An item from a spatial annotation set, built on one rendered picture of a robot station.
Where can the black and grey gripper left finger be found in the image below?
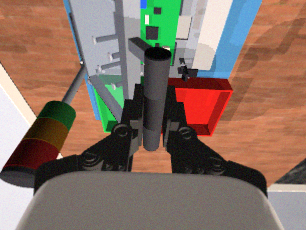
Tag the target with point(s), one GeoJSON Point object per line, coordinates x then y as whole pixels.
{"type": "Point", "coordinates": [113, 153]}

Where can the green bin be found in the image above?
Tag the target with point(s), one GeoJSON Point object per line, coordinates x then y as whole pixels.
{"type": "Point", "coordinates": [108, 120]}

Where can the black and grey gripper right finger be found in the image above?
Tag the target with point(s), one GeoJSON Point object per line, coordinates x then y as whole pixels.
{"type": "Point", "coordinates": [191, 155]}

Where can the green circuit board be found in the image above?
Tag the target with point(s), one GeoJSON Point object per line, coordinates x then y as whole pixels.
{"type": "Point", "coordinates": [159, 21]}

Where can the red bin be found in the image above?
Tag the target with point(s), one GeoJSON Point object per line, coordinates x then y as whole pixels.
{"type": "Point", "coordinates": [203, 107]}

